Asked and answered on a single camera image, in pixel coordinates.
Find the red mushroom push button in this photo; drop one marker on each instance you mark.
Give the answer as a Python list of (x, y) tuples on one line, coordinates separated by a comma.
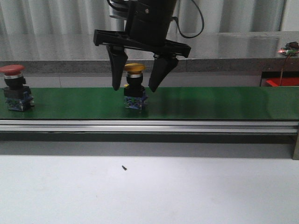
[(18, 96)]

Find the aluminium conveyor frame rail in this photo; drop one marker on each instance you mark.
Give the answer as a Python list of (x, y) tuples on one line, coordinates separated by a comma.
[(179, 138)]

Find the red plastic tray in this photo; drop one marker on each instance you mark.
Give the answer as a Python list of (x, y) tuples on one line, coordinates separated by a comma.
[(275, 82)]

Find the yellow mushroom push button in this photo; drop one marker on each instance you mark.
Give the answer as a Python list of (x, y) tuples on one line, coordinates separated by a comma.
[(134, 93)]

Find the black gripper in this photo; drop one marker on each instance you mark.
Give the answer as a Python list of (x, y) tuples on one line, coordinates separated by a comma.
[(146, 29)]

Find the circuit board with red LED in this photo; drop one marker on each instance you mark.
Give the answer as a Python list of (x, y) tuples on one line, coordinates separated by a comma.
[(290, 49)]

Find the grey stone counter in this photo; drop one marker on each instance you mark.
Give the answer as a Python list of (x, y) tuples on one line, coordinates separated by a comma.
[(210, 52)]

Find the grey curtain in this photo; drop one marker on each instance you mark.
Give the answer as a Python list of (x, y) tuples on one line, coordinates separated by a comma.
[(39, 17)]

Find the green conveyor belt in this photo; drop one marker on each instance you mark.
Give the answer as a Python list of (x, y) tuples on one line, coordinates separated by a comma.
[(216, 103)]

